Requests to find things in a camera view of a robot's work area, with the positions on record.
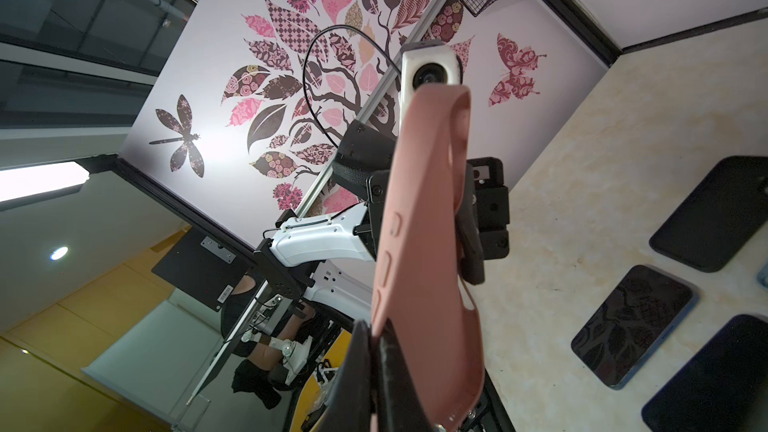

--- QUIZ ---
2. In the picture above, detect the seated person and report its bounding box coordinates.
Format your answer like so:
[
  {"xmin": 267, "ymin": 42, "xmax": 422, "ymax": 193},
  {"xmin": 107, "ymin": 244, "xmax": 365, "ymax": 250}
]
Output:
[{"xmin": 220, "ymin": 275, "xmax": 315, "ymax": 410}]

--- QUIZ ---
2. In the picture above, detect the dark blue phone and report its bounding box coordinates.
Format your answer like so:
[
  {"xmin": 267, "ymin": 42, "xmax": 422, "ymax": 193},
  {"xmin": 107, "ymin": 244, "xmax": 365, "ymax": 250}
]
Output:
[{"xmin": 570, "ymin": 265, "xmax": 699, "ymax": 390}]

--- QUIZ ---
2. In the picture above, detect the black phone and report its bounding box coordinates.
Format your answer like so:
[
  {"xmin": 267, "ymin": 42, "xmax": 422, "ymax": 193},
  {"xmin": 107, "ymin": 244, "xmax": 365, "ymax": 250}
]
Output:
[{"xmin": 641, "ymin": 314, "xmax": 767, "ymax": 431}]

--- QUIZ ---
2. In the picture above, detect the black phone case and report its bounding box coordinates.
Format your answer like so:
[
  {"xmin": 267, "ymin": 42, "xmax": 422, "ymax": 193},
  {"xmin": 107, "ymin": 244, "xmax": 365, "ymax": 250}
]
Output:
[{"xmin": 649, "ymin": 156, "xmax": 767, "ymax": 273}]

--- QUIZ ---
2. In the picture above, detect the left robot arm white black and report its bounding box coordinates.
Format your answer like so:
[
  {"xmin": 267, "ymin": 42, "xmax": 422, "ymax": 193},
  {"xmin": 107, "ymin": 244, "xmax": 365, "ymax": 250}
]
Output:
[{"xmin": 255, "ymin": 121, "xmax": 510, "ymax": 328}]

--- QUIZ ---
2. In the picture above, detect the black monitor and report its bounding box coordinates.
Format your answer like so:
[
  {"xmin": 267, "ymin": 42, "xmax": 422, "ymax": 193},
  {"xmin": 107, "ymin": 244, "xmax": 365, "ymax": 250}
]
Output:
[{"xmin": 152, "ymin": 228, "xmax": 257, "ymax": 312}]

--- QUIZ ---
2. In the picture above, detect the aluminium rail left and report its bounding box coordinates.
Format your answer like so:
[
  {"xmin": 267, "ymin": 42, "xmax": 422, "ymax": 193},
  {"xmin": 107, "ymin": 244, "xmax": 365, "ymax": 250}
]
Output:
[{"xmin": 296, "ymin": 0, "xmax": 446, "ymax": 218}]

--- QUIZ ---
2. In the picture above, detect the pink phone case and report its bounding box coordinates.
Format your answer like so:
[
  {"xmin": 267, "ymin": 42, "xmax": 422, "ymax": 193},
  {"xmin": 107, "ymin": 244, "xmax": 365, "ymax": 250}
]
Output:
[{"xmin": 371, "ymin": 84, "xmax": 485, "ymax": 431}]

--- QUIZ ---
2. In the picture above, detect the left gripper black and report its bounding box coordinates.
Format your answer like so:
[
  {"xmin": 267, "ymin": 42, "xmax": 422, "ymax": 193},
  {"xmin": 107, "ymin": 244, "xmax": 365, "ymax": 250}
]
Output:
[{"xmin": 367, "ymin": 157, "xmax": 511, "ymax": 286}]

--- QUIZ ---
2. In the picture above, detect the yellow tray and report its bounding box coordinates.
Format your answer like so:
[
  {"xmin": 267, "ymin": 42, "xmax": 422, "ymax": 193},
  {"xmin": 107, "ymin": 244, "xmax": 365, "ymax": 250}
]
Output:
[{"xmin": 287, "ymin": 331, "xmax": 351, "ymax": 432}]

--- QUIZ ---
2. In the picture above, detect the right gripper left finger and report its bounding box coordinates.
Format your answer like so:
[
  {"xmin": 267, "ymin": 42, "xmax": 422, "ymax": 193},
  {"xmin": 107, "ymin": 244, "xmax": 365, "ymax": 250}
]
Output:
[{"xmin": 315, "ymin": 321, "xmax": 372, "ymax": 432}]

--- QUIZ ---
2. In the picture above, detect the light blue phone case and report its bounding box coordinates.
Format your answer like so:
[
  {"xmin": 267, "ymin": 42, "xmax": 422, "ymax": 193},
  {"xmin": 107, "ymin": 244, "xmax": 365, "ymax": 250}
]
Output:
[{"xmin": 756, "ymin": 264, "xmax": 768, "ymax": 289}]

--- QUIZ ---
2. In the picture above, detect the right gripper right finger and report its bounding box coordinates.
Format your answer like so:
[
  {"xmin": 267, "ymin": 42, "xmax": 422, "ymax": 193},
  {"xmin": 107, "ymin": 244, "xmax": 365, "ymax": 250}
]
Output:
[{"xmin": 374, "ymin": 320, "xmax": 433, "ymax": 432}]

